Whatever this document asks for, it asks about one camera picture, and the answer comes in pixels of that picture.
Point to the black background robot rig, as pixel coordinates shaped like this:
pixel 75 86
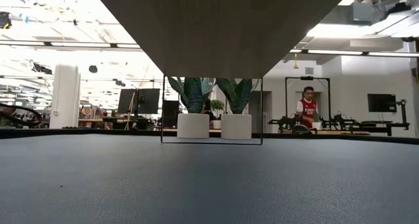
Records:
pixel 343 122

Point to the snake plant white pot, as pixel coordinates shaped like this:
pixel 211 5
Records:
pixel 236 126
pixel 193 125

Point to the black wall screen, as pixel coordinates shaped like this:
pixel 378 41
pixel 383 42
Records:
pixel 381 103

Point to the blue table mat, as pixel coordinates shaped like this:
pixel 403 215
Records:
pixel 209 184

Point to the white pillar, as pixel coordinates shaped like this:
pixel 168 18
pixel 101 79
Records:
pixel 65 96

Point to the grey ceiling duct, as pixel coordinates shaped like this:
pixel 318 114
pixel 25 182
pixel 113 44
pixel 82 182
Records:
pixel 368 11

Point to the small green potted plant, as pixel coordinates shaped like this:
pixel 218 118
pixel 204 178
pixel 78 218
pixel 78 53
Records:
pixel 217 105

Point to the black stand frame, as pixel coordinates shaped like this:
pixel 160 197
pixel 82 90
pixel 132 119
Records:
pixel 286 96

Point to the ceiling light strip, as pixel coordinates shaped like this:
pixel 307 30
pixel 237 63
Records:
pixel 343 52
pixel 78 44

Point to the person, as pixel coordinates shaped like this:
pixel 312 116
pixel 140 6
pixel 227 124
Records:
pixel 307 108

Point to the black computer monitor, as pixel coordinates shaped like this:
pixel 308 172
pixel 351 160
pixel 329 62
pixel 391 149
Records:
pixel 149 101
pixel 171 114

